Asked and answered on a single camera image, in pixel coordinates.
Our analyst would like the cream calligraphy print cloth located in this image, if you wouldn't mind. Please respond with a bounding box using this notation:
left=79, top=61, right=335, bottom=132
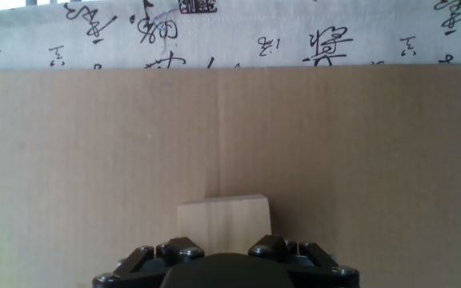
left=0, top=0, right=461, bottom=73

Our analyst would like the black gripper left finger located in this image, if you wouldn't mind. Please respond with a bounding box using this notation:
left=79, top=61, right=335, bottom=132
left=92, top=236, right=206, bottom=288

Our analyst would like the light wooden block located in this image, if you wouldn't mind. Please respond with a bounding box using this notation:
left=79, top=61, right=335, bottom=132
left=177, top=194, right=273, bottom=255

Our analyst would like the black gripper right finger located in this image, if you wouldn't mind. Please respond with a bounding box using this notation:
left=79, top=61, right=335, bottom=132
left=247, top=234, right=361, bottom=288

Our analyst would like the brown cardboard sheet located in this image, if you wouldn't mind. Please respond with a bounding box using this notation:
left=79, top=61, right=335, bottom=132
left=0, top=62, right=461, bottom=288

